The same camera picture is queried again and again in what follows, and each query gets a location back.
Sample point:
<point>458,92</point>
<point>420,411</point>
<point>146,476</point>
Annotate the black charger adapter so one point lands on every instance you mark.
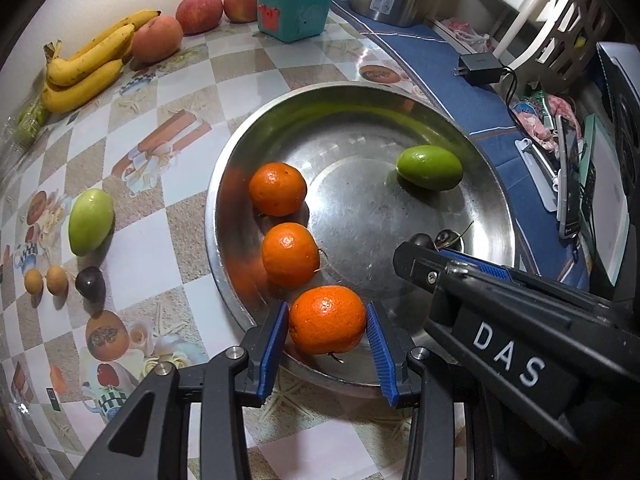
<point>480,67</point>

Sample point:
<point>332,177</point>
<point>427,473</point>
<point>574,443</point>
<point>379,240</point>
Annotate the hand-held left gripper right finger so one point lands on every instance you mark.
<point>382,355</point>

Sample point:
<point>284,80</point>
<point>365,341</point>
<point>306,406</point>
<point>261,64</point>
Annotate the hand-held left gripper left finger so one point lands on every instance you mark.
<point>272,355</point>

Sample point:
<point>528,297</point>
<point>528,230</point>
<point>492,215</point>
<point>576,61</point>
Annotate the white phone stand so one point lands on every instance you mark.
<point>540,170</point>

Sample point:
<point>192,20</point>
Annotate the pale orange apple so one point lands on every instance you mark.
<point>156,39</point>

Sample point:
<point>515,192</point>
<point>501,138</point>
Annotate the yellow banana bunch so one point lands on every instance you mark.
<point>85,67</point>

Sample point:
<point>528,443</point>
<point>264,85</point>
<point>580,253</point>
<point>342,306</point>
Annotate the dark purple plum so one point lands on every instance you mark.
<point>90,284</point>

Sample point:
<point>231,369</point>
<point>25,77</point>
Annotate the orange tangerine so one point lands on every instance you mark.
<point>277,189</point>
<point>290,255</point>
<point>327,319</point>

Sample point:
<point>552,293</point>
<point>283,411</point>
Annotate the tan longan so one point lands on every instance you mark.
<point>33,280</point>
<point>56,280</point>

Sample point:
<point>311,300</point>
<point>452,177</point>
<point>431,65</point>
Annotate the beige plastic lattice basket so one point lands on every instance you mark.
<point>582,25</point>

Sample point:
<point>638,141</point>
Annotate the pink printed packet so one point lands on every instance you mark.
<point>535,122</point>

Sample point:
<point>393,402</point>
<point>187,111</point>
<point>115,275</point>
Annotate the green jujube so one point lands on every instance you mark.
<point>90,221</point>
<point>429,167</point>

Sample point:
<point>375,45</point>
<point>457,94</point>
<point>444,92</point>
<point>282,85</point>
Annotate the blue tablecloth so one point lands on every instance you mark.
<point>450,75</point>

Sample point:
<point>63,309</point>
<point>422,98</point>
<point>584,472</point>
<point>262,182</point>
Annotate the stainless steel basin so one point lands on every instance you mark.
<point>370,220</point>

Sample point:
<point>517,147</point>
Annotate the black smartphone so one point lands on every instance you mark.
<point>567,175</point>

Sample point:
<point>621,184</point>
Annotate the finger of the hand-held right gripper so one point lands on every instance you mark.
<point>475,267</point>

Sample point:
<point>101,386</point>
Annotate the pink plastic bag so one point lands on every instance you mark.
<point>465,32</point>

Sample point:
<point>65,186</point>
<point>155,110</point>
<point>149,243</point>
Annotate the teal plastic box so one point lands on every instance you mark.
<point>295,10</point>

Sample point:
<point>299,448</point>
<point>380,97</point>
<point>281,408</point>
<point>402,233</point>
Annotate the red apple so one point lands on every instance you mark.
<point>241,0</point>
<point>199,12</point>

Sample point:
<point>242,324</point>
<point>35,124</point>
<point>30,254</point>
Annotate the white plastic shelf rack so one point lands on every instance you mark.
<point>525,20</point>

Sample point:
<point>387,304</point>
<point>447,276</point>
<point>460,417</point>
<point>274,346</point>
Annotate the clear plastic fruit box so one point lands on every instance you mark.
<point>27,120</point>

